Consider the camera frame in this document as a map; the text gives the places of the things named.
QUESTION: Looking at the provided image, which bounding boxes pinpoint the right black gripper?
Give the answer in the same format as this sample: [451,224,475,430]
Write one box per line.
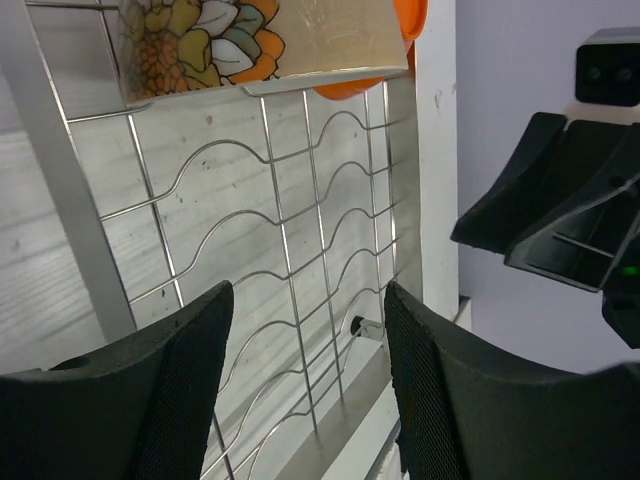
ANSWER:
[451,112,639,349]

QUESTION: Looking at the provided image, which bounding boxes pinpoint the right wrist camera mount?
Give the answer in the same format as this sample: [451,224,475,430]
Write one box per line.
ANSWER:
[564,26,639,125]

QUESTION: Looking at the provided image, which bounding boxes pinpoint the metal two-tier dish rack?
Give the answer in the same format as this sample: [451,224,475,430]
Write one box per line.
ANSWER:
[1,1,421,479]

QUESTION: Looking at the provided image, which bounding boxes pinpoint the orange bowl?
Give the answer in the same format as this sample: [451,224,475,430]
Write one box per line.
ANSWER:
[312,0,431,101]

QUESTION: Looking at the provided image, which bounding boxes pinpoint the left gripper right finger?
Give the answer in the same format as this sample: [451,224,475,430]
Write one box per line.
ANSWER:
[384,282,639,479]

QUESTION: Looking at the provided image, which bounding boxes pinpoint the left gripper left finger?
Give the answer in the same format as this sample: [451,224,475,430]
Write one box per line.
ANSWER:
[1,281,234,479]

